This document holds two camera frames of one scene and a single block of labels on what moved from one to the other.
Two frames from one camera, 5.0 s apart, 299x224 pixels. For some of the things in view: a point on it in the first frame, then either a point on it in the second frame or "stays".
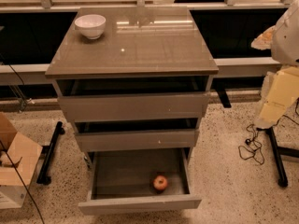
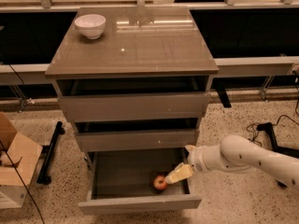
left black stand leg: (47, 156) stays
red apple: (160, 182) stays
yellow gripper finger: (264, 40) -> (190, 147)
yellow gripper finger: (283, 92) -> (182, 172)
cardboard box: (24, 154) stays
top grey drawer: (133, 100) stays
